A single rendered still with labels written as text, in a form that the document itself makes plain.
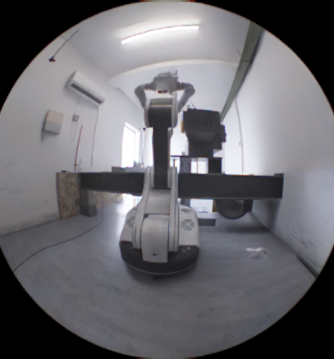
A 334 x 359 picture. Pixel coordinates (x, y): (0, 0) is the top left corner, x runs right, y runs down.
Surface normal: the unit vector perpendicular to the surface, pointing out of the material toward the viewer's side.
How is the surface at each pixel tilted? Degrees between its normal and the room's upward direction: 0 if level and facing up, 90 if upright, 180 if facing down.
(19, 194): 90
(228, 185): 90
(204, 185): 90
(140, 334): 0
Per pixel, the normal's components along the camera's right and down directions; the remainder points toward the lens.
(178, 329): 0.02, -1.00
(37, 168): 0.97, 0.03
